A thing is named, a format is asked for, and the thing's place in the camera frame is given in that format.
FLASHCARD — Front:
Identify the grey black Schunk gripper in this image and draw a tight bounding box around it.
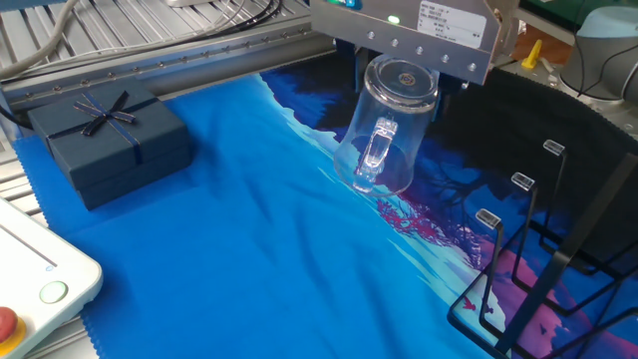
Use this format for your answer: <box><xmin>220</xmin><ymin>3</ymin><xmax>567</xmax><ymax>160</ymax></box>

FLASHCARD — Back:
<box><xmin>309</xmin><ymin>0</ymin><xmax>505</xmax><ymax>124</ymax></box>

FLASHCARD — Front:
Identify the clear glass cup with handle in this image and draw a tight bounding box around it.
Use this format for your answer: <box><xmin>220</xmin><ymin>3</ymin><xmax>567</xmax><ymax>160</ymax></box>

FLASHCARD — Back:
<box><xmin>332</xmin><ymin>53</ymin><xmax>441</xmax><ymax>198</ymax></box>

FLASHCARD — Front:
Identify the black metal cup rack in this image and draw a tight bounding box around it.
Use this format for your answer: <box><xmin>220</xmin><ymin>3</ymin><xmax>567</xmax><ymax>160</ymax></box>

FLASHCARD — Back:
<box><xmin>447</xmin><ymin>139</ymin><xmax>638</xmax><ymax>359</ymax></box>

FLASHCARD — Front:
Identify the yellow plastic cone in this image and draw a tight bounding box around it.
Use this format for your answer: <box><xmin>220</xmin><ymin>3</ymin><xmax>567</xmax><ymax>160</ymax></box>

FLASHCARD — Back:
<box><xmin>520</xmin><ymin>38</ymin><xmax>544</xmax><ymax>71</ymax></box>

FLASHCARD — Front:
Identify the blue landscape printed cloth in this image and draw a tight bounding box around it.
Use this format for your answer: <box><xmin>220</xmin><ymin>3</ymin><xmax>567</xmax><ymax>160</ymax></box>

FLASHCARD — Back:
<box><xmin>12</xmin><ymin>37</ymin><xmax>638</xmax><ymax>359</ymax></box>

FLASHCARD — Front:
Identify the dark blue ribboned gift box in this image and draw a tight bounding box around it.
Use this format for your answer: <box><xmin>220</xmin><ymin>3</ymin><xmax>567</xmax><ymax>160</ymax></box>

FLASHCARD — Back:
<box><xmin>27</xmin><ymin>79</ymin><xmax>194</xmax><ymax>211</ymax></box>

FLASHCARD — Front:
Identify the white teach pendant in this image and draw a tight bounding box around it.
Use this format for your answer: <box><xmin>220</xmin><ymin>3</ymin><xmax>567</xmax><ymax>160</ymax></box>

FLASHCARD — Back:
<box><xmin>0</xmin><ymin>196</ymin><xmax>105</xmax><ymax>359</ymax></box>

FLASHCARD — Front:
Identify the beige frame post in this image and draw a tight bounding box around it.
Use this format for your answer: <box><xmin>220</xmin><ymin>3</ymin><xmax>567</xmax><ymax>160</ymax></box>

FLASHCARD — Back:
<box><xmin>500</xmin><ymin>14</ymin><xmax>522</xmax><ymax>59</ymax></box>

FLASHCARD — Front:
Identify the black cable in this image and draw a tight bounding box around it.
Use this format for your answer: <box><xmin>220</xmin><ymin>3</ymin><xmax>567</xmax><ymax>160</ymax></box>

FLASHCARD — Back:
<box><xmin>149</xmin><ymin>0</ymin><xmax>284</xmax><ymax>51</ymax></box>
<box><xmin>0</xmin><ymin>104</ymin><xmax>34</xmax><ymax>132</ymax></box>

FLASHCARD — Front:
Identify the thick grey cable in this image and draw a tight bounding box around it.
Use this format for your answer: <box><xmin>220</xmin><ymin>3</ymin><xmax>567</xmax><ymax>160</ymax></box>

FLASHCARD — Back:
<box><xmin>0</xmin><ymin>0</ymin><xmax>81</xmax><ymax>81</ymax></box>

